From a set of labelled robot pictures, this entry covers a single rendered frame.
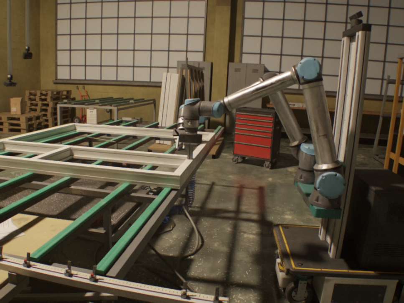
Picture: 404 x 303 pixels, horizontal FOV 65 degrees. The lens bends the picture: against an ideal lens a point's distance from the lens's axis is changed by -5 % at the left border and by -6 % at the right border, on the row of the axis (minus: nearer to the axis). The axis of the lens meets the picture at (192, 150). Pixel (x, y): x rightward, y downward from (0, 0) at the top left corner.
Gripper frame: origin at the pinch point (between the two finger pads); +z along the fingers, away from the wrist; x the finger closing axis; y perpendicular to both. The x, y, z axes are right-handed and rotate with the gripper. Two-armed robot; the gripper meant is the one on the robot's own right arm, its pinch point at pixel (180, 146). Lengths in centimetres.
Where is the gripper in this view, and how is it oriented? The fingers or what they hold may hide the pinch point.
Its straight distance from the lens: 239.5
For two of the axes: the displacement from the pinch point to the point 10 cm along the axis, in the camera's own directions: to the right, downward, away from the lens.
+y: -1.6, -4.4, -8.8
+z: -0.9, 9.0, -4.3
